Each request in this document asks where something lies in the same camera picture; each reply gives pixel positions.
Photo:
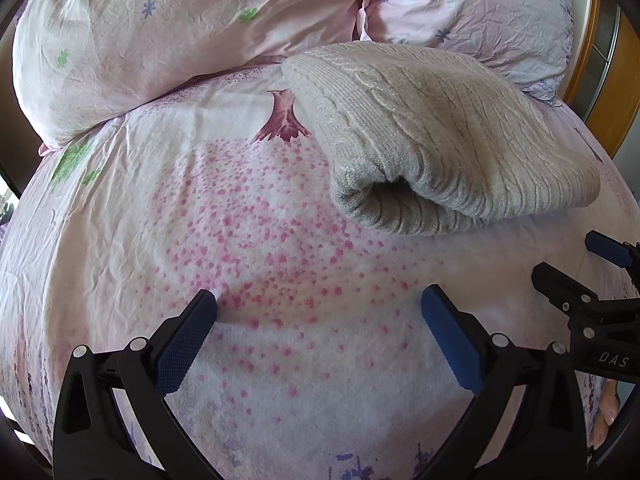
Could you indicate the wooden bed headboard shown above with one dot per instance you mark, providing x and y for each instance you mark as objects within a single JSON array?
[{"x": 625, "y": 75}]

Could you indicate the pink tree print bed sheet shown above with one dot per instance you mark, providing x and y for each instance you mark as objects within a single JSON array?
[{"x": 260, "y": 240}]

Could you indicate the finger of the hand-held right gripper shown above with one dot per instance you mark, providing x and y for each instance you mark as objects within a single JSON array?
[
  {"x": 560, "y": 287},
  {"x": 607, "y": 250}
]

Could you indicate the person's right hand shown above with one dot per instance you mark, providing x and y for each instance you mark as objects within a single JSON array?
[{"x": 607, "y": 412}]

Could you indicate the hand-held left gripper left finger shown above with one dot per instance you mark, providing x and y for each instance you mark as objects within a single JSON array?
[{"x": 182, "y": 340}]

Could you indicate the grey knitted sweater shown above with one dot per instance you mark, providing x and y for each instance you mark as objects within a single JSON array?
[{"x": 440, "y": 125}]

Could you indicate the pink floral pillow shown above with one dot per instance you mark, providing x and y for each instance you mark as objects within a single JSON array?
[
  {"x": 475, "y": 5},
  {"x": 165, "y": 35}
]

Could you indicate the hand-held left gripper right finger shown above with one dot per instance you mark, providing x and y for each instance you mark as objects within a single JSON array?
[{"x": 452, "y": 340}]

